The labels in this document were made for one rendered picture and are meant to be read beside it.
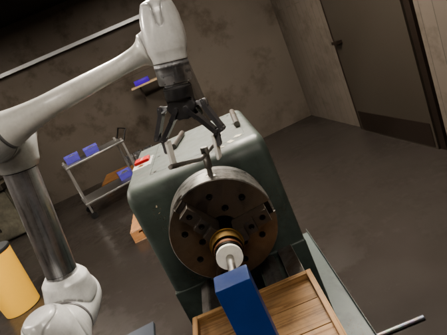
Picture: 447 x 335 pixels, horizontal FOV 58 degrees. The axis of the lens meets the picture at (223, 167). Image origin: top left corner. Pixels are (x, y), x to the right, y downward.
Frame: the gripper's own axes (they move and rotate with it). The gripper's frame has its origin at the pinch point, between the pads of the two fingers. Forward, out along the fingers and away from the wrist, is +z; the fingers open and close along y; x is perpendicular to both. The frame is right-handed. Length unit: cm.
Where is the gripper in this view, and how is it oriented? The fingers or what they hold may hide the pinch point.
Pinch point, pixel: (195, 157)
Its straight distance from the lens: 110.0
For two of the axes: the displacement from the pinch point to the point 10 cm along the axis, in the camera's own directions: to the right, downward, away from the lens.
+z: 2.2, 9.3, 2.9
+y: 9.4, -1.3, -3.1
